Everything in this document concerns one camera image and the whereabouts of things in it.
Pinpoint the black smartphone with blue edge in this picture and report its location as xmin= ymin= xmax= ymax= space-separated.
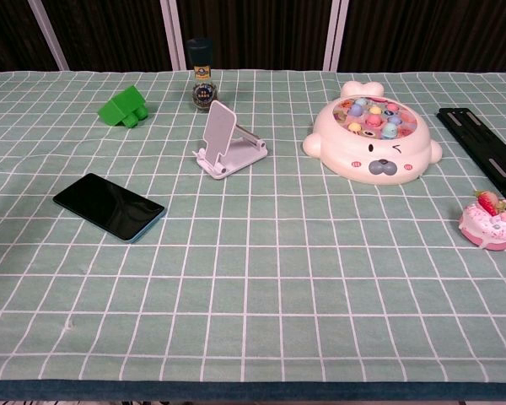
xmin=52 ymin=172 xmax=168 ymax=245

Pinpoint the green grid tablecloth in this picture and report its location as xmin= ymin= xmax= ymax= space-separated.
xmin=0 ymin=69 xmax=506 ymax=385

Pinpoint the cream seal fishing game toy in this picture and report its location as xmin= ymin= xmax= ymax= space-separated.
xmin=302 ymin=80 xmax=443 ymax=186

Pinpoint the pepper grinder bottle black cap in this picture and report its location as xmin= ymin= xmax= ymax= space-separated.
xmin=186 ymin=36 xmax=218 ymax=113

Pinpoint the green toy building block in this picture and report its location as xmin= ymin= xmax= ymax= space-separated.
xmin=98 ymin=84 xmax=149 ymax=129

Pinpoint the pink strawberry donut toy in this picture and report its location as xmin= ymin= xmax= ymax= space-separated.
xmin=459 ymin=190 xmax=506 ymax=251

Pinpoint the white frame post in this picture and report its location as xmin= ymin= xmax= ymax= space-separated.
xmin=321 ymin=0 xmax=350 ymax=72
xmin=159 ymin=0 xmax=190 ymax=71
xmin=27 ymin=0 xmax=71 ymax=72

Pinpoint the black folding bracket stand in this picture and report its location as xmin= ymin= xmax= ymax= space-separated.
xmin=437 ymin=107 xmax=506 ymax=208

